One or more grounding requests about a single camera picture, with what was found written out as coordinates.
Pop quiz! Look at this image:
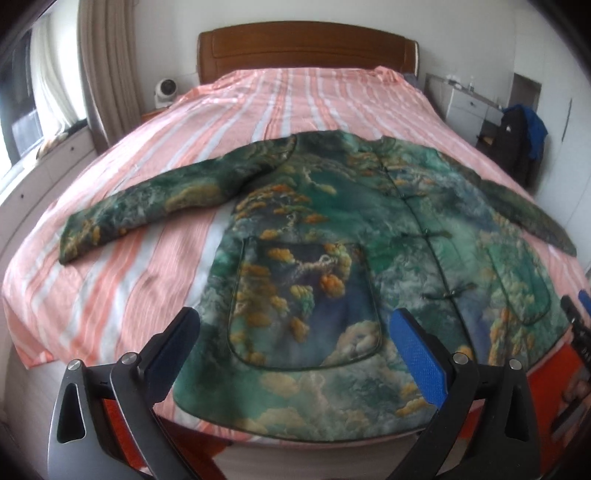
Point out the blue garment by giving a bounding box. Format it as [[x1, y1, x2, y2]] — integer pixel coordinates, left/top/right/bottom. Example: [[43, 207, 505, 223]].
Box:
[[519, 105, 549, 161]]

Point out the white sheer curtain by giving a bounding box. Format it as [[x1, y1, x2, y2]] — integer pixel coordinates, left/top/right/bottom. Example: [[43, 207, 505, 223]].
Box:
[[28, 18, 89, 148]]

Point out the black jacket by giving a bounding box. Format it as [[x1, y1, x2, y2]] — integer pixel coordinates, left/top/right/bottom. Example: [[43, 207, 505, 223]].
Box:
[[494, 105, 546, 185]]

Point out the window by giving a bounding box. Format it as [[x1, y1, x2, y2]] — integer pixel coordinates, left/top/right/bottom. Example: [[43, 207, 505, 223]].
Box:
[[0, 28, 88, 185]]

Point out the white round fan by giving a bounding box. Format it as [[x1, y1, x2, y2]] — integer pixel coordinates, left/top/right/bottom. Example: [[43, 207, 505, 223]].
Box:
[[154, 78, 177, 109]]

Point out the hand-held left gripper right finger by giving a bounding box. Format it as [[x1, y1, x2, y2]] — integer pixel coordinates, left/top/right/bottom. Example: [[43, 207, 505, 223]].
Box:
[[389, 308, 542, 480]]

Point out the wooden headboard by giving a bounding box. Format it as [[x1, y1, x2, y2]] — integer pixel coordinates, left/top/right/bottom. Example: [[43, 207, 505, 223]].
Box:
[[198, 21, 421, 86]]

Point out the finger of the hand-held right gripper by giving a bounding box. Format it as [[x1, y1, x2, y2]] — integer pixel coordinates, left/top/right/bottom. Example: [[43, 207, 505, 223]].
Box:
[[560, 291, 591, 344]]

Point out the beige curtain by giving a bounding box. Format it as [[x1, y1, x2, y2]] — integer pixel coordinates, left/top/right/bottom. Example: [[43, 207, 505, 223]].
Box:
[[78, 0, 137, 153]]

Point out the orange bed base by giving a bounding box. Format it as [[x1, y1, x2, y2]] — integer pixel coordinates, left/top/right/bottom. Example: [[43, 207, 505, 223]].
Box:
[[99, 335, 591, 480]]

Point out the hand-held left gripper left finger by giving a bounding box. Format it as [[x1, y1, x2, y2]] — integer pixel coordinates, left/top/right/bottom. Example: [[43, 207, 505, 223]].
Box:
[[47, 307, 200, 480]]

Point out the white cabinet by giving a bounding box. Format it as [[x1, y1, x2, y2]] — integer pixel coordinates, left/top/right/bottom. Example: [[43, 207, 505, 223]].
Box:
[[425, 73, 506, 144]]

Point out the pink striped bed sheet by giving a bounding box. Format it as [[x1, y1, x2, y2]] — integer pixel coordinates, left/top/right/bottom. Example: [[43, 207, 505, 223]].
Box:
[[2, 65, 591, 446]]

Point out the green printed padded jacket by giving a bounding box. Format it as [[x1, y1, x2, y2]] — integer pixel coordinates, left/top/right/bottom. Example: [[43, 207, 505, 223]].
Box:
[[59, 129, 578, 443]]

